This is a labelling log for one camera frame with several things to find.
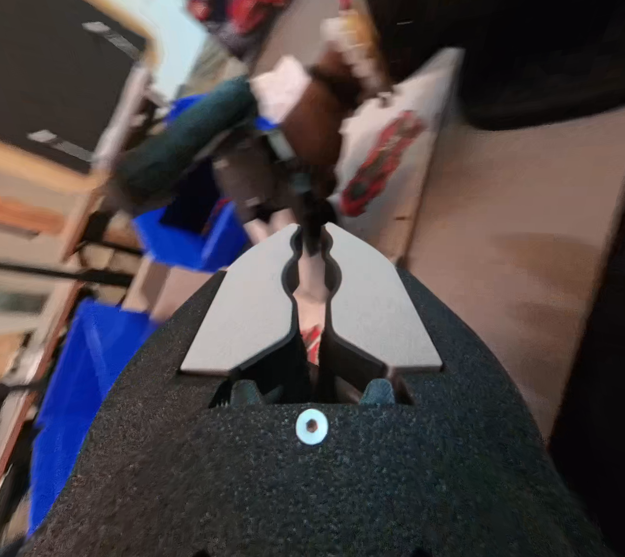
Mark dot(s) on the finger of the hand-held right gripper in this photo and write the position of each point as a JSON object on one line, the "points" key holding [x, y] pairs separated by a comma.
{"points": [[249, 190]]}

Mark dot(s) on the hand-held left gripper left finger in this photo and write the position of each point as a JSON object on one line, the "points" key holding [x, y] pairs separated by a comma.
{"points": [[244, 317]]}

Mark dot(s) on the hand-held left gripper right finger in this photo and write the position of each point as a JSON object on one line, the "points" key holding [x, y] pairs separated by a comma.
{"points": [[381, 317]]}

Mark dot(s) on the blue plastic storage bin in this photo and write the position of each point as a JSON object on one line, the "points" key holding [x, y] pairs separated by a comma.
{"points": [[224, 244], [83, 395]]}

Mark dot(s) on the white instruction booklet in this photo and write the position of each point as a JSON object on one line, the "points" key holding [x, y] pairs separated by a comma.
{"points": [[390, 151]]}

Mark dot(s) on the person's right forearm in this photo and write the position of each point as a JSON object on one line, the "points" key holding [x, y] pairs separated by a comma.
{"points": [[488, 19]]}

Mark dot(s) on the person's right hand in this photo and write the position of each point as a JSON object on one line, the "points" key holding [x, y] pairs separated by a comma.
{"points": [[312, 132]]}

